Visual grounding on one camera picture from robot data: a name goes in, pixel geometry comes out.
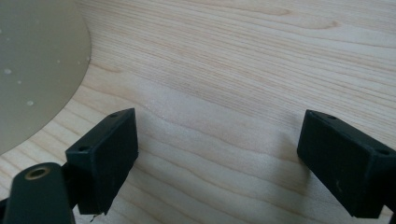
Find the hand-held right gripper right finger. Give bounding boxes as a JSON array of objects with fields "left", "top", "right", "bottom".
[{"left": 296, "top": 108, "right": 396, "bottom": 219}]

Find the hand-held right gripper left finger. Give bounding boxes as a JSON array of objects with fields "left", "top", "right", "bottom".
[{"left": 64, "top": 107, "right": 139, "bottom": 217}]

